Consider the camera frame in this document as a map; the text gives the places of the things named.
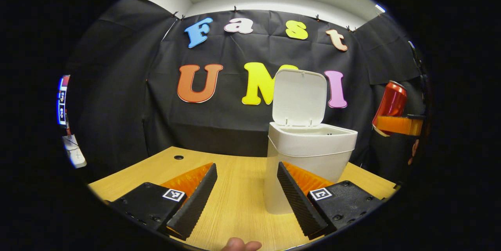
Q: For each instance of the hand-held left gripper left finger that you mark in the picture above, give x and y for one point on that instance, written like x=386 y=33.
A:
x=195 y=204

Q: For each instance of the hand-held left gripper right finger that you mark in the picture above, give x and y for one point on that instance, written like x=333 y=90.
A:
x=299 y=208

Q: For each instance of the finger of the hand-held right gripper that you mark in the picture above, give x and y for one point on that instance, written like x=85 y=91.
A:
x=399 y=125

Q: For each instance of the red pop can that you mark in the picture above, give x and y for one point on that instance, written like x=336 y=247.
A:
x=391 y=100

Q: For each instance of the white desktop garbage bin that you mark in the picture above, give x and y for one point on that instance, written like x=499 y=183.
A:
x=305 y=145

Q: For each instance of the wooden desktop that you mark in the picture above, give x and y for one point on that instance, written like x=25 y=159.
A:
x=242 y=188

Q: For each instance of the ceiling light panel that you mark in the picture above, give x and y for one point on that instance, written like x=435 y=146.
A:
x=380 y=8

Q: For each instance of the black backdrop cloth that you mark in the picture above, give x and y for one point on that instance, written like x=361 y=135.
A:
x=117 y=86

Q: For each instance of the computer monitor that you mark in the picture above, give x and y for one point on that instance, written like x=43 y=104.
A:
x=63 y=100

